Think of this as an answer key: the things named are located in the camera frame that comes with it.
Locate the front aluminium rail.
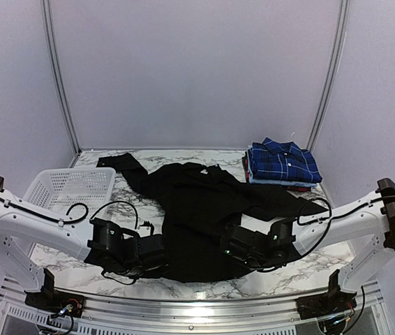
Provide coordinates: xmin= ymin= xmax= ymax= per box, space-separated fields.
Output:
xmin=0 ymin=278 xmax=394 ymax=334

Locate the aluminium frame post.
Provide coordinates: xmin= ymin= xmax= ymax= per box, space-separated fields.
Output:
xmin=40 ymin=0 xmax=82 ymax=156
xmin=306 ymin=0 xmax=350 ymax=151

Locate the white plastic basket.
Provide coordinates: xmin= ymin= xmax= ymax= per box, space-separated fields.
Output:
xmin=23 ymin=167 xmax=116 ymax=214

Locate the red plaid folded shirt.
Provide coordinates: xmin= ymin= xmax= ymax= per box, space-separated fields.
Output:
xmin=242 ymin=155 xmax=312 ymax=192

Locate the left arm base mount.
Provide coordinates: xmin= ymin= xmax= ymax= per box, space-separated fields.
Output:
xmin=25 ymin=290 xmax=86 ymax=318

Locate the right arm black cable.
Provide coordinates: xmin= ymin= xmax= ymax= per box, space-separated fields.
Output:
xmin=256 ymin=195 xmax=395 ymax=273

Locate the blue plaid folded shirt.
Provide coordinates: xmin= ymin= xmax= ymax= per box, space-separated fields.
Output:
xmin=247 ymin=137 xmax=322 ymax=184

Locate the left aluminium frame post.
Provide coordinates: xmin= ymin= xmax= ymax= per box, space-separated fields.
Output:
xmin=40 ymin=0 xmax=82 ymax=156

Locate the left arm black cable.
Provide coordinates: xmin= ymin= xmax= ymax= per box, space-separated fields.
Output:
xmin=0 ymin=190 xmax=156 ymax=285

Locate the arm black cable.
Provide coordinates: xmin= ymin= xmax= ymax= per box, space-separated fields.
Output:
xmin=256 ymin=195 xmax=395 ymax=273
xmin=0 ymin=190 xmax=156 ymax=285

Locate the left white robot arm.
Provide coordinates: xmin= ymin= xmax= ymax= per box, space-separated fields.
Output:
xmin=0 ymin=177 xmax=167 ymax=311

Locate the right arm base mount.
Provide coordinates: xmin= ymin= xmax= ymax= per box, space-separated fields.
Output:
xmin=296 ymin=292 xmax=357 ymax=320

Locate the black long sleeve shirt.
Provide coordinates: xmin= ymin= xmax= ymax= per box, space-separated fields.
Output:
xmin=97 ymin=153 xmax=324 ymax=283

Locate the right aluminium frame post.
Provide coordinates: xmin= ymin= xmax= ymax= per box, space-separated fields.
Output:
xmin=306 ymin=0 xmax=350 ymax=151

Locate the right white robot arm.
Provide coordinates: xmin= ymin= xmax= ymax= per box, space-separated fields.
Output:
xmin=220 ymin=178 xmax=395 ymax=313

